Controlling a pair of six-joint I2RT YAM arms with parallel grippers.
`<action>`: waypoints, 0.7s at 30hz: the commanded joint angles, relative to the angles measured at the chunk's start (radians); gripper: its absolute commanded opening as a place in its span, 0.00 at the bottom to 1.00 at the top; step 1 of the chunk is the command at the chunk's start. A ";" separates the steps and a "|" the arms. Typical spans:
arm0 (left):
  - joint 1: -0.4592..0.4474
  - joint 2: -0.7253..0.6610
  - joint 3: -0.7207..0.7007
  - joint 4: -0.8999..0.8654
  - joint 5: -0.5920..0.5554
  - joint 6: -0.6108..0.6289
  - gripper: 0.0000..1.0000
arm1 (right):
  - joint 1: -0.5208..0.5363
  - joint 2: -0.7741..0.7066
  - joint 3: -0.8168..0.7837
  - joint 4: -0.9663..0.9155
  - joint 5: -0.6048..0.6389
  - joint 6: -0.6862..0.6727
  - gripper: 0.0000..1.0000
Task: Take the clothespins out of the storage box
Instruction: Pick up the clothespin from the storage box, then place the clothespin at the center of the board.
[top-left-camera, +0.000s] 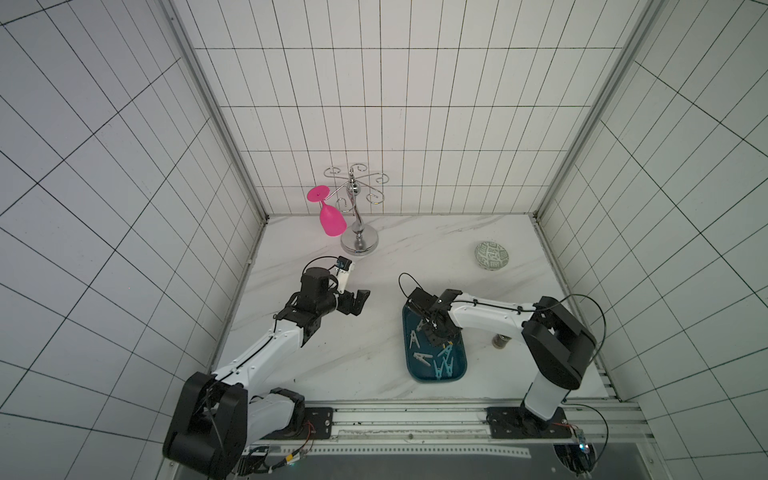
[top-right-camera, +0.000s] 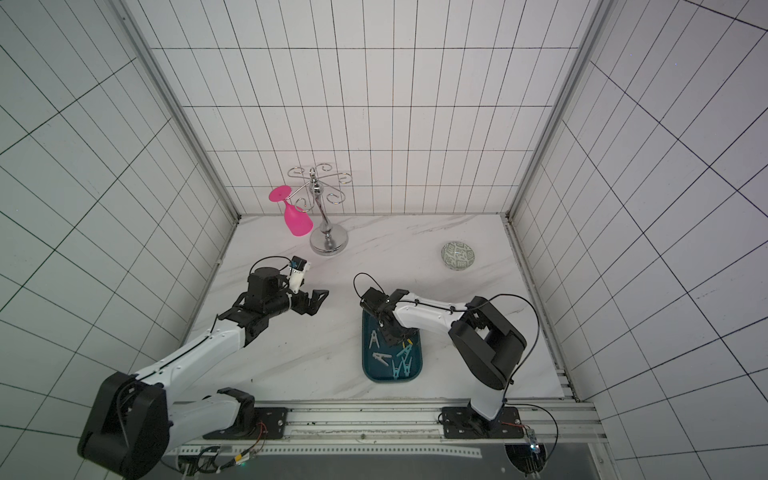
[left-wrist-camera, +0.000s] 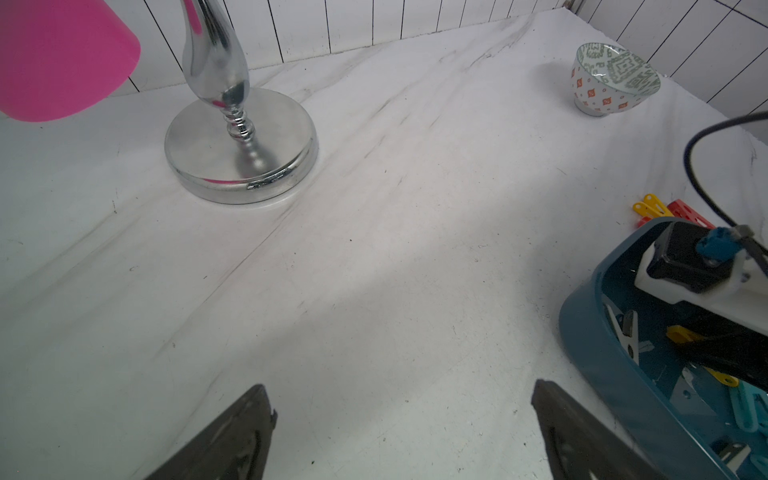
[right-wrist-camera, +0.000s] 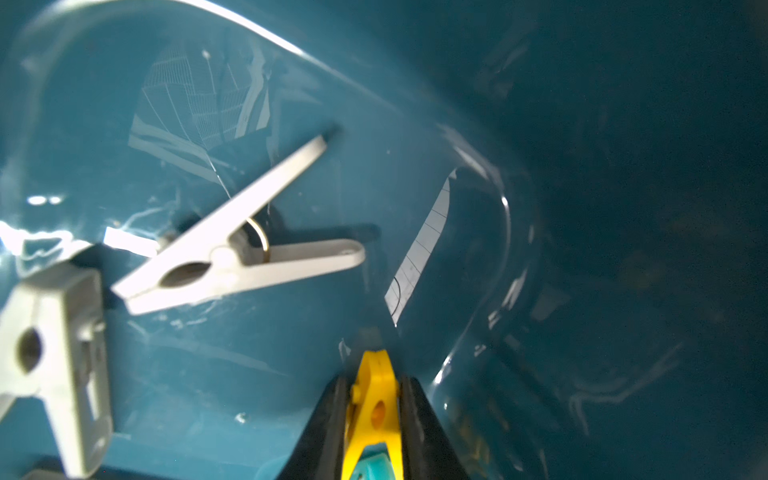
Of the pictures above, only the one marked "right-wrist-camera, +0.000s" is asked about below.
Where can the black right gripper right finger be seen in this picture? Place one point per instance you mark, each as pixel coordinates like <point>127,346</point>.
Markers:
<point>427,451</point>

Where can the teal clothespin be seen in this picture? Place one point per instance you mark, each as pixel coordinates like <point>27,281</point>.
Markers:
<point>373,467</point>

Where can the grey clothespin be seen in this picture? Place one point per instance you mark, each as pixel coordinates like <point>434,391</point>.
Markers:
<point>214,258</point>
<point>53,348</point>

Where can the teal plastic storage box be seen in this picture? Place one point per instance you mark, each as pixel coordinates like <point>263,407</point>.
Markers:
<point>563,206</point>

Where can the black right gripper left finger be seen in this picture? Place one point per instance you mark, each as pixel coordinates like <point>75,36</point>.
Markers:
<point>319,452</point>

